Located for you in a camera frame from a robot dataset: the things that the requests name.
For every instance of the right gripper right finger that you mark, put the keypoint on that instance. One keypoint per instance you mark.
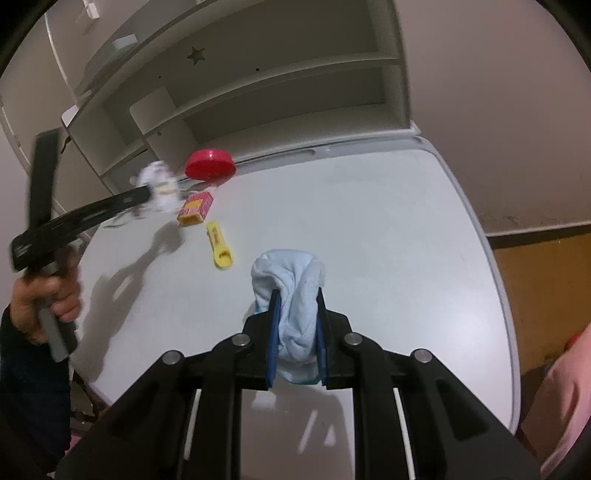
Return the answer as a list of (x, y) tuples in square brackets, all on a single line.
[(411, 414)]

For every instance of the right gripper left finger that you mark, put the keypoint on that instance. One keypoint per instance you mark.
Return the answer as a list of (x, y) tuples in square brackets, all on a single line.
[(181, 419)]

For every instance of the yellow red small box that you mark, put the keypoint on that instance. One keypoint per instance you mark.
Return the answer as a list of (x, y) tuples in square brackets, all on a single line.
[(195, 209)]

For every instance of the yellow plastic toy stick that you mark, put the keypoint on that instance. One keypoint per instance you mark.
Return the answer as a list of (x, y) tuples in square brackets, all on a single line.
[(221, 253)]

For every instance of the light blue sock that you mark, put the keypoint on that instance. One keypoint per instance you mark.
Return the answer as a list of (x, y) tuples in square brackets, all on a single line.
[(298, 276)]

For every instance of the person left hand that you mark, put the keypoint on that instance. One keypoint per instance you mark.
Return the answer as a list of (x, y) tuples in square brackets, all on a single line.
[(61, 293)]

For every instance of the white door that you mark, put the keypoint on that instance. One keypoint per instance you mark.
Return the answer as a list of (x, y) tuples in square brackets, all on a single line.
[(38, 86)]

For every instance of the white desk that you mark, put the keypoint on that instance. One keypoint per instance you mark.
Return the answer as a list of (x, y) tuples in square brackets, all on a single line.
[(382, 231)]

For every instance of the red round lid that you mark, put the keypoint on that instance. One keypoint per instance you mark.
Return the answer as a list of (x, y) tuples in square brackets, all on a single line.
[(209, 165)]

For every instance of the white desk hutch shelf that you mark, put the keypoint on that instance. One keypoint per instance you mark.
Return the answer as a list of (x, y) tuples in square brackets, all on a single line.
[(163, 79)]

